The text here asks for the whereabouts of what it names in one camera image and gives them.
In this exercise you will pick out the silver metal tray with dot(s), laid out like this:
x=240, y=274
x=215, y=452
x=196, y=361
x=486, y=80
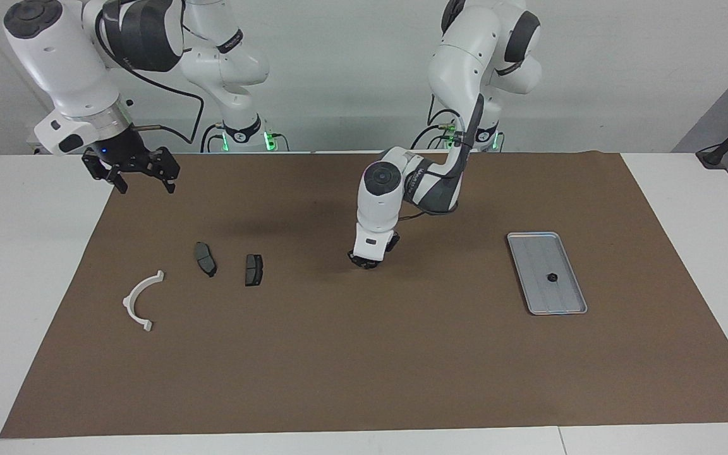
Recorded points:
x=557, y=300

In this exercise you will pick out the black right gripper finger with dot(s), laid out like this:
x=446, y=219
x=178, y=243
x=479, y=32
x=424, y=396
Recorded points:
x=170, y=185
x=121, y=183

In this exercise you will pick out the brown table mat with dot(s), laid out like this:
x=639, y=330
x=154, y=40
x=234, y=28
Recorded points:
x=364, y=354

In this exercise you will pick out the dark grey brake pad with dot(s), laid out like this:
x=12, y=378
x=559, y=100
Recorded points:
x=205, y=258
x=253, y=270

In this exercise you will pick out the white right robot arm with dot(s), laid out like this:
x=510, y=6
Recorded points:
x=60, y=57

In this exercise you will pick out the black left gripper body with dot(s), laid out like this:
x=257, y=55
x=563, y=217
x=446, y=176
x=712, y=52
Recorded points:
x=394, y=241

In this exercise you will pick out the white curved plastic bracket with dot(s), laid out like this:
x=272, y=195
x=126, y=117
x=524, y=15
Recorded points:
x=130, y=303

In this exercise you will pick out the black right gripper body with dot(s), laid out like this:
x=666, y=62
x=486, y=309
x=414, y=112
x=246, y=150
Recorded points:
x=127, y=155

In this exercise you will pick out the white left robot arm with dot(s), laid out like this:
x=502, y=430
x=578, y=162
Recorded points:
x=380, y=202

